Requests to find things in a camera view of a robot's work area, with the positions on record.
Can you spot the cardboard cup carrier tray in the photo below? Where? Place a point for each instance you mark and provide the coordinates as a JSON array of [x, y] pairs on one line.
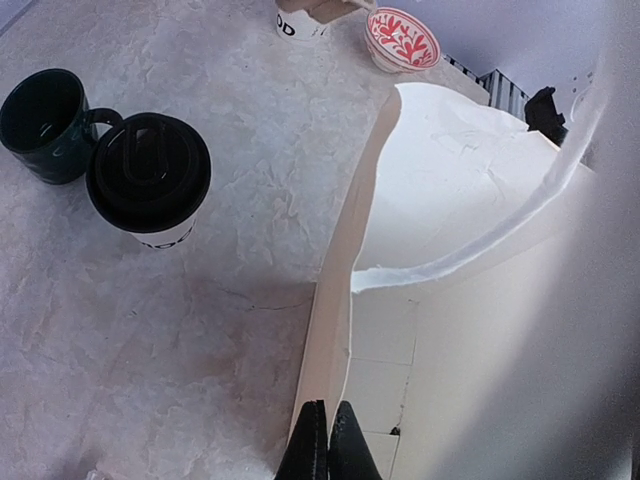
[[326, 11]]

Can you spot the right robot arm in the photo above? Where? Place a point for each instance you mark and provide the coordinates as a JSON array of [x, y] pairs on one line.
[[541, 115]]

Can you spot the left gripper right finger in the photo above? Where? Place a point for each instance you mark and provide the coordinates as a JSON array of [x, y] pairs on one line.
[[349, 457]]

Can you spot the white paper cup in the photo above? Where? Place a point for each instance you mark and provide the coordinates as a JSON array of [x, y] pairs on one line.
[[167, 232], [296, 26]]

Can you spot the red patterned small plate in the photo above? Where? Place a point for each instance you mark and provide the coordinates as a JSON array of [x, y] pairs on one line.
[[400, 43]]

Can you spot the dark green mug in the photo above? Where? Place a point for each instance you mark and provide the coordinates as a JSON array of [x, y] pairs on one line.
[[47, 124]]

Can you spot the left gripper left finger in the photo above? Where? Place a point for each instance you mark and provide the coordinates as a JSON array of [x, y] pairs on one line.
[[305, 457]]

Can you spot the brown paper bag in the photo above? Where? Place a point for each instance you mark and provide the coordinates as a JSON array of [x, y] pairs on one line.
[[478, 305]]

